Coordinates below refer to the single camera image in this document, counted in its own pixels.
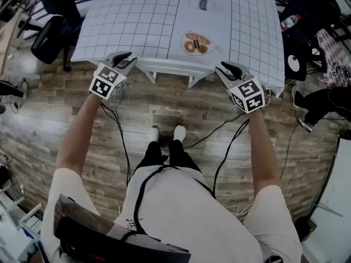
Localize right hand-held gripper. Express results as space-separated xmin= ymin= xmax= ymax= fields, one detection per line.
xmin=214 ymin=60 xmax=266 ymax=114

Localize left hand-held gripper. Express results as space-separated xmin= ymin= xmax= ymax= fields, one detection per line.
xmin=89 ymin=50 xmax=138 ymax=100

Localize white chair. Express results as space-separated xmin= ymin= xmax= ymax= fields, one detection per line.
xmin=136 ymin=58 xmax=218 ymax=89

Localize person's left forearm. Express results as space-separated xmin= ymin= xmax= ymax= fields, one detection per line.
xmin=56 ymin=93 xmax=101 ymax=176

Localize person's right forearm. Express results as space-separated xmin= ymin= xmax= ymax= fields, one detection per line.
xmin=248 ymin=110 xmax=280 ymax=194

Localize white table with grid cloth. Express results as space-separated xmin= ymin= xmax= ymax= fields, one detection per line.
xmin=70 ymin=0 xmax=286 ymax=98

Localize black office chair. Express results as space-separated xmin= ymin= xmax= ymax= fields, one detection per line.
xmin=30 ymin=0 xmax=97 ymax=72
xmin=279 ymin=0 xmax=342 ymax=82

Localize white grid tablecloth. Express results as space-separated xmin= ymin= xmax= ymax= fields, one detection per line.
xmin=70 ymin=0 xmax=286 ymax=98

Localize clear bag of bread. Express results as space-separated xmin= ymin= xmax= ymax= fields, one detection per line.
xmin=180 ymin=31 xmax=222 ymax=56

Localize white round disc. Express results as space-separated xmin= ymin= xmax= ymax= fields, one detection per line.
xmin=287 ymin=55 xmax=301 ymax=72

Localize clear bottle with dark label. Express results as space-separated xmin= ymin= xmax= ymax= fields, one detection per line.
xmin=188 ymin=0 xmax=224 ymax=14

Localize person's left white shoe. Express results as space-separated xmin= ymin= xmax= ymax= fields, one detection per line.
xmin=147 ymin=125 xmax=160 ymax=144

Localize person's white shoe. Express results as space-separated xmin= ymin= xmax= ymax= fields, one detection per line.
xmin=147 ymin=125 xmax=160 ymax=144
xmin=173 ymin=124 xmax=186 ymax=142

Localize person's right white shoe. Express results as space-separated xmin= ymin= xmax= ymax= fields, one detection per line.
xmin=173 ymin=124 xmax=186 ymax=142

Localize water bottle with red label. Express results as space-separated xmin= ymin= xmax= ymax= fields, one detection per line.
xmin=280 ymin=14 xmax=302 ymax=32

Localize person's black trousers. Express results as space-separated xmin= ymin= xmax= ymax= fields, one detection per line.
xmin=135 ymin=140 xmax=202 ymax=172

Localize purple patterned cloth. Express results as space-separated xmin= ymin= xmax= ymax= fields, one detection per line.
xmin=316 ymin=27 xmax=351 ymax=87

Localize person's white shirt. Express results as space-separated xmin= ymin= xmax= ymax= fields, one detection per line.
xmin=41 ymin=165 xmax=302 ymax=263

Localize white panel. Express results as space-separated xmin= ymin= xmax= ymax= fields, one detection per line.
xmin=301 ymin=138 xmax=351 ymax=263

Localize black box with yellow edge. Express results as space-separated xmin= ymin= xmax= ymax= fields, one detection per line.
xmin=295 ymin=215 xmax=319 ymax=242

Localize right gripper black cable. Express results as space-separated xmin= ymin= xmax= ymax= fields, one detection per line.
xmin=183 ymin=112 xmax=250 ymax=199

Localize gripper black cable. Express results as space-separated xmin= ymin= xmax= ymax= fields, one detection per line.
xmin=183 ymin=112 xmax=250 ymax=199
xmin=100 ymin=102 xmax=131 ymax=187

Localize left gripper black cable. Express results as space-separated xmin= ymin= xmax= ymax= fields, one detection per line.
xmin=100 ymin=102 xmax=131 ymax=187

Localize black floor cable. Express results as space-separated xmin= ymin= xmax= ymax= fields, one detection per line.
xmin=279 ymin=122 xmax=299 ymax=180

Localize black cable on shirt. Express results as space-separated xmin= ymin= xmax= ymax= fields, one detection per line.
xmin=133 ymin=164 xmax=216 ymax=235

